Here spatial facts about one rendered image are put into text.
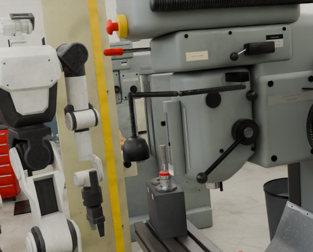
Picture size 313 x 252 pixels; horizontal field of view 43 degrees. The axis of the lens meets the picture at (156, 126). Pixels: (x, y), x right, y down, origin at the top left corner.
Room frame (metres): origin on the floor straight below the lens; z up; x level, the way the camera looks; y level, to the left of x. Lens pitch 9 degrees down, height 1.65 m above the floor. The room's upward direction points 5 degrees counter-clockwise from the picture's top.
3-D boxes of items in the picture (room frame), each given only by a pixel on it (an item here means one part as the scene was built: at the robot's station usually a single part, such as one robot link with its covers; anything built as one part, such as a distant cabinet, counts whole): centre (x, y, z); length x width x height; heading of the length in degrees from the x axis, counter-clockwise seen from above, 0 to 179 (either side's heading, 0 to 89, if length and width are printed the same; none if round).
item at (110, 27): (1.05, 0.09, 1.76); 0.04 x 0.03 x 0.04; 17
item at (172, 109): (1.10, -0.05, 1.45); 0.04 x 0.04 x 0.21; 17
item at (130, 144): (1.05, 0.06, 1.44); 0.07 x 0.07 x 0.06
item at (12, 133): (1.64, 0.55, 1.37); 0.28 x 0.13 x 0.18; 32
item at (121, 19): (1.06, 0.07, 1.76); 0.06 x 0.02 x 0.06; 17
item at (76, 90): (1.69, 0.32, 1.52); 0.13 x 0.12 x 0.22; 121
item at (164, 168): (1.57, -0.02, 1.27); 0.03 x 0.03 x 0.11
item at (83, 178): (1.68, 0.32, 1.17); 0.11 x 0.11 x 0.11; 31
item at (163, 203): (1.62, -0.01, 1.05); 0.22 x 0.12 x 0.20; 11
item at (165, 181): (1.57, -0.02, 1.18); 0.05 x 0.05 x 0.05
